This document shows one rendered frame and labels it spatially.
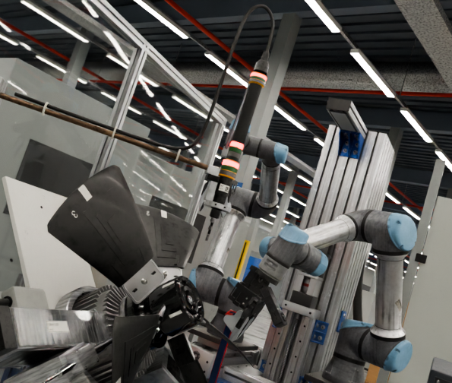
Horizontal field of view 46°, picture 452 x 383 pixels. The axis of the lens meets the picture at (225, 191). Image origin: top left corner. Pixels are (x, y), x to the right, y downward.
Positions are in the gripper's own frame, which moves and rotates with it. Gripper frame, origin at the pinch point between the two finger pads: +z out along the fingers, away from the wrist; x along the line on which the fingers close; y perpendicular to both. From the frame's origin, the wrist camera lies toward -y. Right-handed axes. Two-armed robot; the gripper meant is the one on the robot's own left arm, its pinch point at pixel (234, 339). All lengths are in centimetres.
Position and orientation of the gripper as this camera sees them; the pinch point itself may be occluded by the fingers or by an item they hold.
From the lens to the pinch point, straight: 152.7
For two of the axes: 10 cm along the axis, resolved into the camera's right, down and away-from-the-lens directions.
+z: -5.5, 8.3, 0.0
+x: -3.6, -2.4, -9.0
